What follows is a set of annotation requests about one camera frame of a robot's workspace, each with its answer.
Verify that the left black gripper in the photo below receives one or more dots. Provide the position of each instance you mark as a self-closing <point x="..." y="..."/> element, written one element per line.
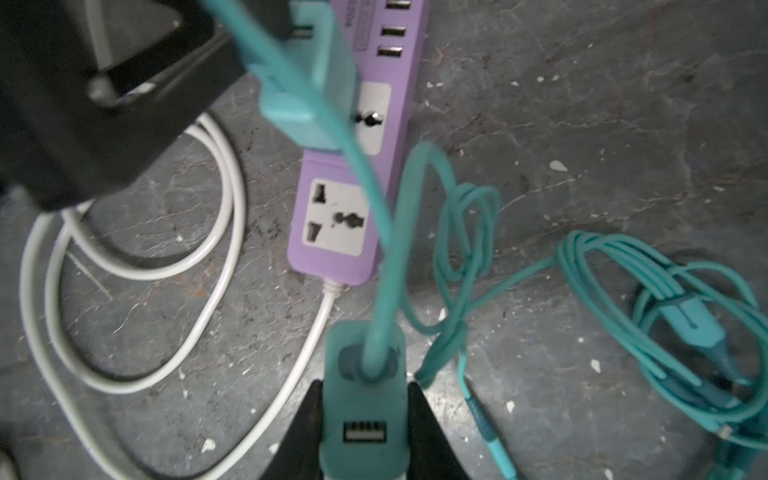
<point x="72" y="132"/>

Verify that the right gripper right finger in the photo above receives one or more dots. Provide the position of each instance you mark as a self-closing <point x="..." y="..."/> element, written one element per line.
<point x="431" y="455"/>

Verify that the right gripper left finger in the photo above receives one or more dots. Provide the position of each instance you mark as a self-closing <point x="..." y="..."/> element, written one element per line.
<point x="297" y="457"/>

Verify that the teal charger adapter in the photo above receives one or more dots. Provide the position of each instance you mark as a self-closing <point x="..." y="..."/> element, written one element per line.
<point x="323" y="55"/>
<point x="365" y="422"/>

